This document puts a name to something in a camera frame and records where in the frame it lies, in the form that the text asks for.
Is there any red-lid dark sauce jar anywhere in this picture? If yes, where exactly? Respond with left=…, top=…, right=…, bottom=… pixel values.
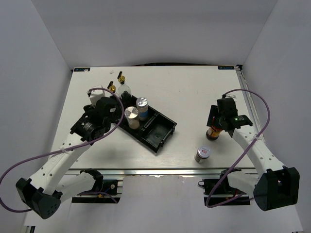
left=206, top=126, right=223, bottom=141

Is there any clear oil glass bottle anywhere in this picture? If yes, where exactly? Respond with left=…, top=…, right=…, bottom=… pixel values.
left=107, top=81, right=119, bottom=97

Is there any silver-lid clear shaker jar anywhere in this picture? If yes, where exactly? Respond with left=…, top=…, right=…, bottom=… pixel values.
left=124, top=106, right=140, bottom=130

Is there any dark sauce glass bottle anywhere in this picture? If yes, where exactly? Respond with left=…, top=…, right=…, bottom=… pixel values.
left=117, top=71, right=132, bottom=103

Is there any white blue-label shaker bottle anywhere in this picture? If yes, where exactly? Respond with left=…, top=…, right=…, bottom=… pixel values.
left=136, top=97, right=148, bottom=121

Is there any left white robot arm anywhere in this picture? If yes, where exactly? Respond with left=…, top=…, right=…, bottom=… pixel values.
left=16, top=97, right=119, bottom=219

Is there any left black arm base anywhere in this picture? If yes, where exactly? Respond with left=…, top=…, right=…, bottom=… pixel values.
left=71, top=168, right=122, bottom=204

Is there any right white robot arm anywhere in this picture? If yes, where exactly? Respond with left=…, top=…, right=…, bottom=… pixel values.
left=207, top=98, right=300, bottom=211

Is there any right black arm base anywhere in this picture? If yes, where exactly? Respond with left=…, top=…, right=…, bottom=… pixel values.
left=198, top=169, right=252, bottom=206

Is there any small silver-lid spice jar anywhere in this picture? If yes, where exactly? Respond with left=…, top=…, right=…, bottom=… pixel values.
left=194, top=146, right=211, bottom=163

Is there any black three-compartment tray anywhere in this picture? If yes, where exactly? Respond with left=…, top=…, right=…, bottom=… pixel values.
left=120, top=106, right=177, bottom=153

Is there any left blue logo sticker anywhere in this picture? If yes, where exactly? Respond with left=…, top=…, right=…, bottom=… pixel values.
left=73, top=67, right=90, bottom=72

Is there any blue logo sticker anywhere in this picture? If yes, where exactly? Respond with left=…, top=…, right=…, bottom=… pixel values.
left=73, top=67, right=90, bottom=72
left=217, top=66, right=235, bottom=70

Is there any right blue logo sticker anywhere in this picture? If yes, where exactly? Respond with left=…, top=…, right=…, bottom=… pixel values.
left=217, top=66, right=235, bottom=70

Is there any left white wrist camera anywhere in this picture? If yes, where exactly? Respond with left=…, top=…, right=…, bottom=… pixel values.
left=87, top=85, right=105, bottom=107

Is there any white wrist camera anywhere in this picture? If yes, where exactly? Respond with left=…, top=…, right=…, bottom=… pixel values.
left=222, top=94, right=237, bottom=103
left=87, top=85, right=105, bottom=107

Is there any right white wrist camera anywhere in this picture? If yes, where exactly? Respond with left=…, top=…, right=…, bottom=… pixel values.
left=222, top=94, right=237, bottom=103

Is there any aluminium front rail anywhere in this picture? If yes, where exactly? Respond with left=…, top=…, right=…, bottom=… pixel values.
left=68, top=167, right=258, bottom=177

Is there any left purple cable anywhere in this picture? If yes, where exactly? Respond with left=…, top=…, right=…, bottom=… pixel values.
left=0, top=87, right=124, bottom=214

